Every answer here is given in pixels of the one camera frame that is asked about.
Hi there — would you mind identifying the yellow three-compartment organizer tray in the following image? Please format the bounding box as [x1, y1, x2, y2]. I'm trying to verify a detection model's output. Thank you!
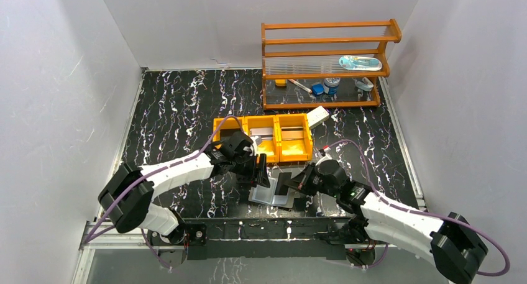
[213, 113, 313, 163]

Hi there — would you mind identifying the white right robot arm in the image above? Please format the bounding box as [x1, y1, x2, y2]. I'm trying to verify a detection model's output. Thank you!
[278, 160, 488, 283]

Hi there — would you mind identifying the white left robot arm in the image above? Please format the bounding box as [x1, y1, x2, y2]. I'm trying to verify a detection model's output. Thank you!
[98, 131, 270, 244]

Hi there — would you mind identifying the silver card in tray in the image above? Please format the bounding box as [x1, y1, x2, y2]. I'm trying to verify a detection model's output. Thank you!
[249, 127, 274, 140]

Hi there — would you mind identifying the brown card in tray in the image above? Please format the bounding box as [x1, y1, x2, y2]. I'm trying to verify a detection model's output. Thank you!
[280, 127, 305, 140]

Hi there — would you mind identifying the green and white box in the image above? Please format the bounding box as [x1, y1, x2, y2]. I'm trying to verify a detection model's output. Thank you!
[306, 106, 330, 130]

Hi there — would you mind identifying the small blue box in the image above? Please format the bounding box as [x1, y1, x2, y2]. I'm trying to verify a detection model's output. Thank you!
[311, 83, 324, 96]

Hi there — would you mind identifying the white jar blue label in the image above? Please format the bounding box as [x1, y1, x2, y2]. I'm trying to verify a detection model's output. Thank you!
[323, 78, 341, 95]

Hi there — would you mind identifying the white marker pen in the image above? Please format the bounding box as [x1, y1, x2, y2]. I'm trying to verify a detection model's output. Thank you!
[288, 79, 312, 94]

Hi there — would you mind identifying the orange wooden shelf rack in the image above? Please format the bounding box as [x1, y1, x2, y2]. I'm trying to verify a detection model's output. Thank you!
[261, 19, 402, 110]

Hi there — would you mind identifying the teal blister pack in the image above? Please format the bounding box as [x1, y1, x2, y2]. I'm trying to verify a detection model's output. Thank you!
[338, 55, 383, 71]

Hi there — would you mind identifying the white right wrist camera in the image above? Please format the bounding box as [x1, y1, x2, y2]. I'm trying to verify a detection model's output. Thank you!
[318, 146, 332, 161]

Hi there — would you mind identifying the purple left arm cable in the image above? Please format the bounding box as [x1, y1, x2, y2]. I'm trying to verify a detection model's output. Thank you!
[82, 114, 248, 270]

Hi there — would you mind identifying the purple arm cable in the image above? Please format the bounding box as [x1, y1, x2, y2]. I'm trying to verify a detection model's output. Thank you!
[82, 114, 248, 270]
[323, 139, 511, 277]

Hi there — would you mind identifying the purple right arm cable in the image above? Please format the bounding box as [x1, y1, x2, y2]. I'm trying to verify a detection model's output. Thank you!
[323, 139, 511, 277]

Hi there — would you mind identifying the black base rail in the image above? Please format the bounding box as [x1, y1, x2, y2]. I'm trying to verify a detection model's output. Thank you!
[146, 217, 392, 262]

